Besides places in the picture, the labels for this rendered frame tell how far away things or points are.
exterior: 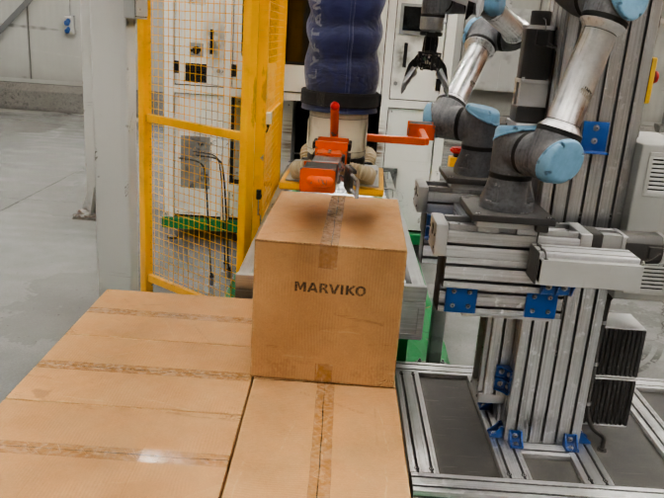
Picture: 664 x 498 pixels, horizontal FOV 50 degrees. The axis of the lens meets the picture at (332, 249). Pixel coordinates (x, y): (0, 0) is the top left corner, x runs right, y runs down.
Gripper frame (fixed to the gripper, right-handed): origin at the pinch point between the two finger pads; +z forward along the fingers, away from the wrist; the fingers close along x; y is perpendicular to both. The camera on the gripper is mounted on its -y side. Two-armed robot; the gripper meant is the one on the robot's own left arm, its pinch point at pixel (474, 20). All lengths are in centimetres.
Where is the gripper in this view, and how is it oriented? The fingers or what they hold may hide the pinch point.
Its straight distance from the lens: 171.2
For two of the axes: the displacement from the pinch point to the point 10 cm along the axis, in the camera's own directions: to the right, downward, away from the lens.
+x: -0.2, 2.9, -9.6
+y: -10.0, -0.7, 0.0
